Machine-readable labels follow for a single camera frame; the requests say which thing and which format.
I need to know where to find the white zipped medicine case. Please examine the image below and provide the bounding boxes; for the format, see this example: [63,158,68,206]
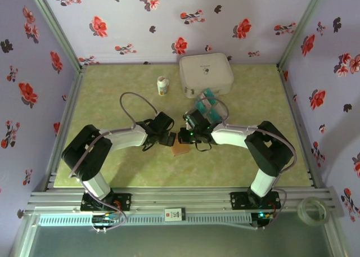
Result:
[179,52,235,98]

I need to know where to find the aluminium table side rail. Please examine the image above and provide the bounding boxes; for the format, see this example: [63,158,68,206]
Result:
[29,65,88,195]
[277,65,323,189]

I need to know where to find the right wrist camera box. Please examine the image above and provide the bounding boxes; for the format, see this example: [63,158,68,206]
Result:
[182,108,208,128]

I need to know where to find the grey right arm cable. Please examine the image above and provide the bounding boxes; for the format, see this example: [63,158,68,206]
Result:
[187,98,298,231]

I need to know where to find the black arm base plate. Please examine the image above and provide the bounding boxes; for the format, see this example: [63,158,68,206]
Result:
[80,193,133,212]
[229,191,282,210]

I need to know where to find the clear tape roll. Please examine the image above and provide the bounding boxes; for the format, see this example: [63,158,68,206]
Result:
[297,196,331,227]

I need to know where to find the teal VIP card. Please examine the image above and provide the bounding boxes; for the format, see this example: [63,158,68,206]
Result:
[202,88,218,100]

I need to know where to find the white pill bottle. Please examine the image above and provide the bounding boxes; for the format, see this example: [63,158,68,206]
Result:
[156,75,170,97]

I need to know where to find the green circuit board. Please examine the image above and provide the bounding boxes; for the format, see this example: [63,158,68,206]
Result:
[256,211,275,221]
[92,215,119,224]

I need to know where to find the brown leather card holder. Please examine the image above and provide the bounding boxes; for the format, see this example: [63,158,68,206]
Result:
[170,141,190,157]

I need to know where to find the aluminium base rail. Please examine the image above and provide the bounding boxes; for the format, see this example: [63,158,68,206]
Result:
[26,186,345,217]

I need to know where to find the teal card packets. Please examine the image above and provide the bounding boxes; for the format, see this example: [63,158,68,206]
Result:
[209,98,224,123]
[194,100,211,119]

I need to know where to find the black white label tag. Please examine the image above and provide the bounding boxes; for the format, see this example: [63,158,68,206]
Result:
[164,208,186,223]

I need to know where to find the aluminium frame post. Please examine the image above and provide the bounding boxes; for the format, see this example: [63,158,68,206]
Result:
[25,0,88,74]
[277,0,329,69]

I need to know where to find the white slotted cable duct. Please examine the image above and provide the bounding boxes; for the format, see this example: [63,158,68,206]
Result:
[38,213,253,227]

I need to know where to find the aluminium lower frame bar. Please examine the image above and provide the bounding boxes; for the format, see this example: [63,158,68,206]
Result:
[10,214,39,257]
[323,222,348,257]

